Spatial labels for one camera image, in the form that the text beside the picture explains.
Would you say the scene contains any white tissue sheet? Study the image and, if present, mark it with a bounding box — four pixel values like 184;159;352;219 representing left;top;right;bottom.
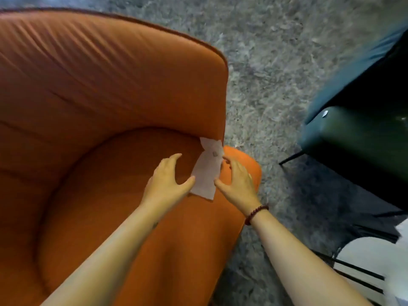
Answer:
190;136;224;201

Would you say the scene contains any person's left hand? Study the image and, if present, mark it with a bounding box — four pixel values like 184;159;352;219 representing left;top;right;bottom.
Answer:
140;153;196;214

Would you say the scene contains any dark green armchair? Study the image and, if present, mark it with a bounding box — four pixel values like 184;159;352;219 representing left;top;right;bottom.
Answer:
279;25;408;211

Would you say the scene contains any orange armchair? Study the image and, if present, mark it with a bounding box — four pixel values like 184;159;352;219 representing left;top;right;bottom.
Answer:
0;8;263;306

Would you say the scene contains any person's right forearm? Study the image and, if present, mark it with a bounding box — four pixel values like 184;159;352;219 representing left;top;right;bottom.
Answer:
250;210;372;306

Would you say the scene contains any person's right hand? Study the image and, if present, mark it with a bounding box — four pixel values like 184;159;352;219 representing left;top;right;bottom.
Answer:
213;155;263;217

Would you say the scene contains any red bead bracelet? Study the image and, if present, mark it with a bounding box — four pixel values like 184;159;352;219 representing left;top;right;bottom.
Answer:
244;204;270;226

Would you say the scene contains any white round table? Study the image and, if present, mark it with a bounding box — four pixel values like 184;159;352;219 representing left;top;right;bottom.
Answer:
311;216;408;306

